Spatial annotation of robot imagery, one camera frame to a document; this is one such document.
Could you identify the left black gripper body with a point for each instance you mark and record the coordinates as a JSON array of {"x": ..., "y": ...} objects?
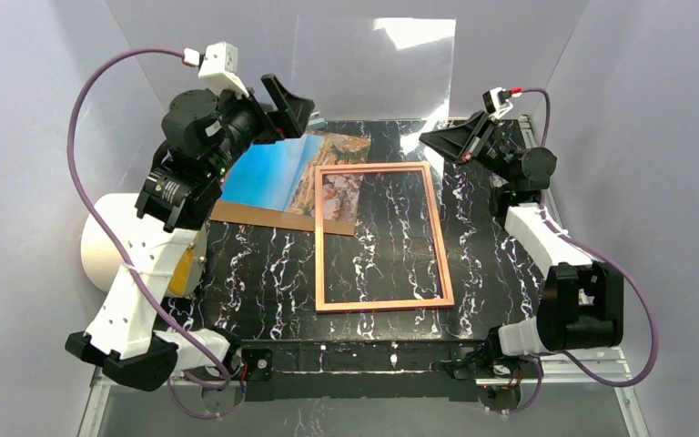
[{"x": 267, "y": 113}]

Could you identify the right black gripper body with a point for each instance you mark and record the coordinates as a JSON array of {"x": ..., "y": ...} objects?
[{"x": 482, "y": 137}]

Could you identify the landscape photo print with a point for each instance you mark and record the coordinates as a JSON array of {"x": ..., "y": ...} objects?
[{"x": 281, "y": 176}]

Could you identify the brown cardboard backing board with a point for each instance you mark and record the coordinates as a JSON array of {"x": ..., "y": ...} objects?
[{"x": 230, "y": 212}]

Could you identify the pink picture frame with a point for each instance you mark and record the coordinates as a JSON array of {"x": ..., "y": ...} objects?
[{"x": 397, "y": 260}]

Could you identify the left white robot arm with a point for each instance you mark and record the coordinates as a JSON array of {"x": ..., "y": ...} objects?
[{"x": 122, "y": 339}]

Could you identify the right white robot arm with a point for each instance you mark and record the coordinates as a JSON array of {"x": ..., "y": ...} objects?
[{"x": 582, "y": 297}]

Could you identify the light blue stapler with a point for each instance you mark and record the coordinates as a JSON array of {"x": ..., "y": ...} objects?
[{"x": 317, "y": 124}]

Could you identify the white cylinder container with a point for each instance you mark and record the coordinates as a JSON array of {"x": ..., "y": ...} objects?
[{"x": 101, "y": 260}]

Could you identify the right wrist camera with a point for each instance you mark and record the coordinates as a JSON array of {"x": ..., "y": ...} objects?
[{"x": 498, "y": 101}]

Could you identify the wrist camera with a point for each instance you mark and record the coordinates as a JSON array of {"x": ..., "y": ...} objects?
[
  {"x": 498, "y": 101},
  {"x": 217, "y": 68}
]

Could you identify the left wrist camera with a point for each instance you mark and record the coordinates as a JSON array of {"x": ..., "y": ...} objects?
[{"x": 217, "y": 68}]

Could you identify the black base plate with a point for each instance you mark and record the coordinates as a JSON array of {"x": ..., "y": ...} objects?
[{"x": 457, "y": 370}]

